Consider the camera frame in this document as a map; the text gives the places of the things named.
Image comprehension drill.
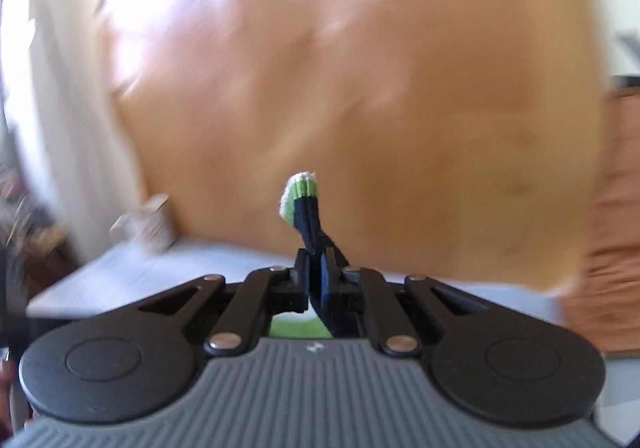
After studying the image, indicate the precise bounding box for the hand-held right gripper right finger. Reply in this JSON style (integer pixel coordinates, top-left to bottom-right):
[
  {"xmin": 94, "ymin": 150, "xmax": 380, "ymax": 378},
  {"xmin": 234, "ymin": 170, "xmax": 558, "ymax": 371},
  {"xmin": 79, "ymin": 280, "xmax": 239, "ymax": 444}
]
[{"xmin": 320, "ymin": 247, "xmax": 496, "ymax": 359}]

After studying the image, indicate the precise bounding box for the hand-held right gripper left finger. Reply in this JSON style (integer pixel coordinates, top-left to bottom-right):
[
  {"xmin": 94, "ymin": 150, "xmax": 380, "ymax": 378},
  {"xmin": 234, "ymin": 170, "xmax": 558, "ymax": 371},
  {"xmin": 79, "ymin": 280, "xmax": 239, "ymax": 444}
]
[{"xmin": 137, "ymin": 248, "xmax": 311, "ymax": 359}]

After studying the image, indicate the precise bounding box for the navy sock with green stripes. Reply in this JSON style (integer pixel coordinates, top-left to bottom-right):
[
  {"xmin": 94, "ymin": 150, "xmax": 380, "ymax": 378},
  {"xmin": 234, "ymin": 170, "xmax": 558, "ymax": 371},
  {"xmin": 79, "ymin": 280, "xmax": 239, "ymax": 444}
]
[{"xmin": 270, "ymin": 171, "xmax": 362, "ymax": 340}]

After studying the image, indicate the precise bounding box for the small white box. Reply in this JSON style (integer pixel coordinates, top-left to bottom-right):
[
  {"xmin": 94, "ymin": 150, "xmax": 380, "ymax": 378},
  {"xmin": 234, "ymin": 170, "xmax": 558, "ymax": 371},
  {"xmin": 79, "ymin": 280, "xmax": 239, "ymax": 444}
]
[{"xmin": 110, "ymin": 194, "xmax": 177, "ymax": 251}]

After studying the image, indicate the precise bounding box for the wooden headboard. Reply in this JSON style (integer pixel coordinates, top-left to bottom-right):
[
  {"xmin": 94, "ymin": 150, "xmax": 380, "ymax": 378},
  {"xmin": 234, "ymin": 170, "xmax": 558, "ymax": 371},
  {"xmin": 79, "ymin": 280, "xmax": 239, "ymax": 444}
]
[{"xmin": 97, "ymin": 0, "xmax": 610, "ymax": 295}]

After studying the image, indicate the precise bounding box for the orange mesh pillow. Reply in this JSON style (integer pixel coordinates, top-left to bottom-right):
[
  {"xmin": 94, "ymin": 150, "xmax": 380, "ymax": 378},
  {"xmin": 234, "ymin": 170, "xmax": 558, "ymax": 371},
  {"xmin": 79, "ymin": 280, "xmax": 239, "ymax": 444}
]
[{"xmin": 564, "ymin": 88, "xmax": 640, "ymax": 358}]

